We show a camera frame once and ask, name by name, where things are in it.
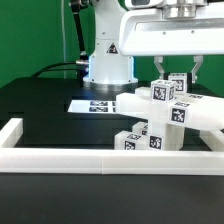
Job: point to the white chair back frame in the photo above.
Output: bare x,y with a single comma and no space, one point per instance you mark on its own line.
190,110

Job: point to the white flat tag board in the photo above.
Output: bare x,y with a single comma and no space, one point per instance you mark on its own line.
92,106

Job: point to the white U-shaped boundary fence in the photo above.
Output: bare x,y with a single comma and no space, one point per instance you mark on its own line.
80,161

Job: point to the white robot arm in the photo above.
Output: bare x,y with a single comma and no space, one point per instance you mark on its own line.
108,67

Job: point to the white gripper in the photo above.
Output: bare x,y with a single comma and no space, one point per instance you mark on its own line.
173,27

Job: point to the white chair seat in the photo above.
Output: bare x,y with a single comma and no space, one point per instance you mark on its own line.
165,137

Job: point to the white tagged cube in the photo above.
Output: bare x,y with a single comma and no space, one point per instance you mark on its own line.
181,82
163,90

